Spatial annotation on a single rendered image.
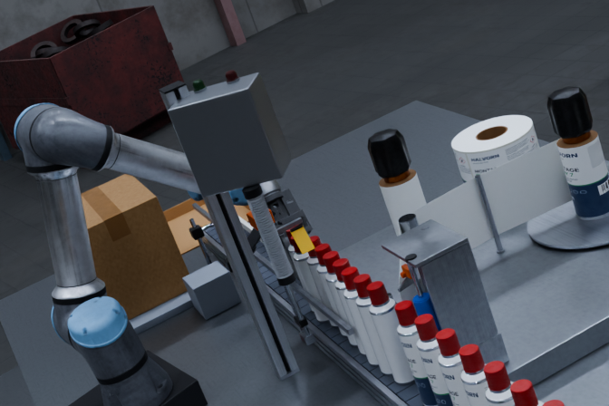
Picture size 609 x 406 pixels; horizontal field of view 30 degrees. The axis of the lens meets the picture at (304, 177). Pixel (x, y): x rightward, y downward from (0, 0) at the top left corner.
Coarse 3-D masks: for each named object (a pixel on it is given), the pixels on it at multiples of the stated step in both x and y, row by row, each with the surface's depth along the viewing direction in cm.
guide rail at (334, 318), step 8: (200, 208) 313; (208, 216) 306; (256, 256) 270; (264, 264) 266; (272, 272) 262; (296, 288) 247; (304, 296) 242; (312, 296) 240; (312, 304) 240; (320, 304) 236; (328, 312) 232; (336, 320) 227; (344, 328) 223; (352, 328) 222
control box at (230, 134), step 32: (192, 96) 217; (224, 96) 211; (256, 96) 212; (192, 128) 215; (224, 128) 214; (256, 128) 212; (192, 160) 218; (224, 160) 216; (256, 160) 215; (288, 160) 221
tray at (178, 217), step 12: (180, 204) 352; (204, 204) 354; (168, 216) 351; (180, 216) 352; (192, 216) 348; (240, 216) 335; (180, 228) 342; (180, 240) 333; (192, 240) 330; (180, 252) 324
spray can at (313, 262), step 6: (312, 240) 236; (318, 240) 236; (312, 252) 236; (312, 258) 237; (312, 264) 236; (318, 264) 236; (312, 270) 237; (318, 276) 237; (318, 282) 238; (318, 288) 239; (324, 294) 239; (324, 300) 240; (330, 306) 240
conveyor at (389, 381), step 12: (216, 240) 311; (264, 252) 292; (264, 276) 278; (276, 288) 270; (288, 300) 262; (300, 300) 260; (312, 312) 252; (324, 324) 245; (336, 336) 238; (348, 348) 232; (360, 360) 226; (372, 372) 220; (384, 384) 216; (396, 384) 214; (408, 396) 209
